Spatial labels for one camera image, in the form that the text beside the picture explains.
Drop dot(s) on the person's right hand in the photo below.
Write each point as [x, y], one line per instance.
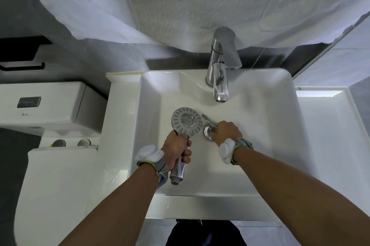
[227, 133]

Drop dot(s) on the person's left hand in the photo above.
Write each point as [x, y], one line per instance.
[172, 150]

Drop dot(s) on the person's left thumb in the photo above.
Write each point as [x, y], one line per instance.
[186, 143]

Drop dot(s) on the chrome handheld shower head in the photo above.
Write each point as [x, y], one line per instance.
[185, 127]

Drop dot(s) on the person's left forearm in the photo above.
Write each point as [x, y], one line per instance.
[115, 211]

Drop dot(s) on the person's right forearm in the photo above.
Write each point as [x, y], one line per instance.
[303, 196]

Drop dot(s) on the chrome sink drain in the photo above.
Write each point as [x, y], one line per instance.
[209, 133]

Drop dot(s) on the white ceramic sink basin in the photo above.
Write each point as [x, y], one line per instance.
[219, 133]

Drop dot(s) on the chrome sink faucet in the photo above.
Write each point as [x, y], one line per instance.
[221, 63]

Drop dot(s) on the person's dark clothing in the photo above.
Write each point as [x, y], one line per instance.
[206, 232]

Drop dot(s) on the white toilet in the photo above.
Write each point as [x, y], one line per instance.
[55, 150]

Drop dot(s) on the white cloth sheet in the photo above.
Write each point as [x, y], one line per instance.
[202, 2]

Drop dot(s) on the chrome toilet flush button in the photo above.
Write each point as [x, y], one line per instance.
[29, 102]

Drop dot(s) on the black toilet paper holder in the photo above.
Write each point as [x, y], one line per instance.
[21, 52]

